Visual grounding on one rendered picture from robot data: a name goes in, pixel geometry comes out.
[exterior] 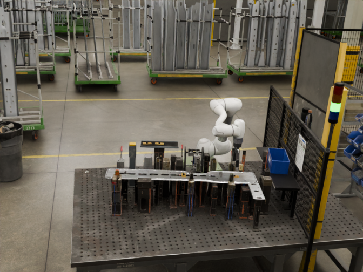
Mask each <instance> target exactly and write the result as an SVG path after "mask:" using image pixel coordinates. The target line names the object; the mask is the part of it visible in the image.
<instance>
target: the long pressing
mask: <svg viewBox="0 0 363 272"><path fill-rule="evenodd" d="M116 169H117V168H109V169H108V170H107V171H106V174H105V178H106V179H112V178H113V175H114V174H115V170H116ZM118 170H119V173H124V172H125V171H126V173H127V174H121V175H122V179H123V180H138V178H152V180H163V181H188V180H189V176H186V177H182V176H171V174H175V175H181V174H182V173H186V175H190V173H189V172H187V171H176V170H156V169H118ZM219 172H220V171H210V172H207V173H194V175H196V176H194V177H193V178H194V181H203V182H210V183H228V181H229V176H230V173H233V174H234V175H238V176H239V177H238V178H233V181H234V183H235V184H248V183H258V181H257V178H256V176H255V174H254V173H253V172H233V171H222V173H223V176H222V177H219ZM128 173H135V175H131V174H128ZM139 174H146V175H139ZM150 174H157V175H150ZM161 174H168V175H161ZM200 175H205V176H200ZM210 175H214V176H215V177H210Z"/></svg>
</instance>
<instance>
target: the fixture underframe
mask: <svg viewBox="0 0 363 272"><path fill-rule="evenodd" d="M340 248H347V249H348V250H349V251H350V252H351V253H352V259H351V263H350V267H349V266H348V265H347V264H346V263H345V262H344V261H343V259H342V258H341V257H340V256H339V255H338V254H337V252H336V251H335V250H334V249H340ZM316 249H317V250H324V251H325V252H326V253H327V255H328V256H329V257H330V258H331V259H332V261H333V262H334V263H335V264H336V266H337V267H338V268H339V269H340V270H341V272H361V270H362V266H363V242H358V243H345V244H333V245H326V246H314V247H312V251H315V250H316ZM306 250H307V247H302V248H290V249H277V250H266V251H253V252H246V253H234V254H222V255H210V256H197V257H185V258H178V259H166V260H154V261H141V262H130V263H117V264H105V265H98V266H86V267H76V272H100V271H101V270H105V269H117V268H129V267H141V266H152V265H158V264H162V265H164V266H165V267H166V271H167V272H187V271H188V270H189V269H190V268H191V267H193V266H194V265H195V264H196V263H197V262H198V261H207V260H219V259H231V258H238V257H250V256H251V257H252V258H253V260H254V262H255V264H256V266H257V268H258V269H259V271H260V272H282V270H283V264H284V262H286V261H287V260H288V259H289V258H290V257H291V256H292V255H294V254H295V253H296V252H297V251H306ZM262 255H263V256H264V257H265V258H267V259H268V260H269V261H270V262H271V269H270V271H269V270H268V268H267V266H266V264H265V263H264V261H263V259H262V258H261V256H262Z"/></svg>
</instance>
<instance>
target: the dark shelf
mask: <svg viewBox="0 0 363 272"><path fill-rule="evenodd" d="M268 148H273V147H256V150H257V152H258V155H259V157H260V159H261V161H263V152H264V150H267V151H268ZM266 169H269V166H268V162H267V164H266ZM269 170H270V169H269ZM270 177H271V178H272V184H273V187H274V189H275V190H276V191H300V187H299V185H298V183H297V182H296V180H295V178H294V176H293V175H292V173H291V171H290V170H289V169H288V174H274V173H270Z"/></svg>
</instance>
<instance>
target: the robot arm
mask: <svg viewBox="0 0 363 272"><path fill-rule="evenodd" d="M241 107H242V103H241V100H239V99H237V98H225V99H219V100H211V102H210V109H211V110H212V111H213V112H214V113H215V114H217V115H219V116H220V117H219V118H218V120H217V121H216V126H215V127H214V128H213V129H212V133H213V135H214V136H215V137H216V138H215V139H214V141H212V142H210V140H208V139H206V138H202V139H200V140H199V141H198V143H197V146H196V149H200V152H201V149H202V147H204V153H209V154H210V157H212V156H214V155H222V154H226V153H228V152H230V151H231V149H232V144H231V142H230V141H229V140H228V138H227V137H231V136H233V146H234V151H233V152H234V154H233V161H236V165H235V167H239V161H240V160H239V156H240V149H239V148H240V147H241V145H242V143H243V137H244V133H245V122H244V121H243V120H241V119H236V120H235V122H234V124H232V125H231V122H232V118H233V116H234V115H235V113H236V112H237V111H239V110H240V109H241Z"/></svg>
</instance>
